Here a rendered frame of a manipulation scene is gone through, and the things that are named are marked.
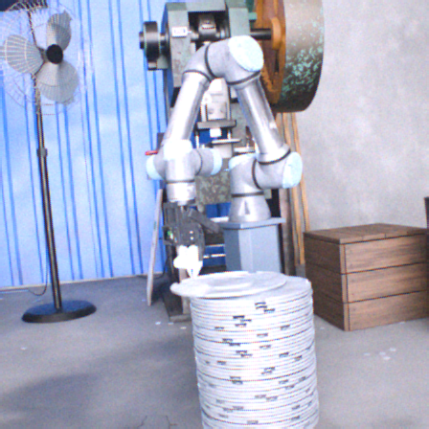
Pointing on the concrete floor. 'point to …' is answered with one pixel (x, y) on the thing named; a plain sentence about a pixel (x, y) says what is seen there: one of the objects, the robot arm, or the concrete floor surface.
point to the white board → (154, 244)
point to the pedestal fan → (30, 56)
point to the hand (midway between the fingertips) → (195, 273)
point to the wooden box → (368, 274)
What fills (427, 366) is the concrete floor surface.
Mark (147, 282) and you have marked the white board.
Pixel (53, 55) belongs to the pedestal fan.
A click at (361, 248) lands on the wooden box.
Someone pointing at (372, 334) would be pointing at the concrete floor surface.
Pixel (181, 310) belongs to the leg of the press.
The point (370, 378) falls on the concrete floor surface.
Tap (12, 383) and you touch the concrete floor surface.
